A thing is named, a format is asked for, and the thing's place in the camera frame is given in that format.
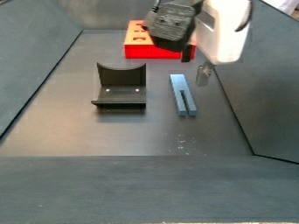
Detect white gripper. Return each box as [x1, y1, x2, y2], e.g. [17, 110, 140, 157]
[193, 0, 252, 87]

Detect blue slotted double-square block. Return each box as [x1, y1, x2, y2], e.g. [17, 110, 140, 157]
[169, 74, 197, 116]

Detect red foam shape board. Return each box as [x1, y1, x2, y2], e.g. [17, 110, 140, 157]
[124, 20, 183, 60]

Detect black curved stand fixture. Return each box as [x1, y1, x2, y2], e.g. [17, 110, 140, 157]
[91, 64, 145, 107]

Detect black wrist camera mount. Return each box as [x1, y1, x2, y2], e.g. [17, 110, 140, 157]
[141, 0, 204, 52]

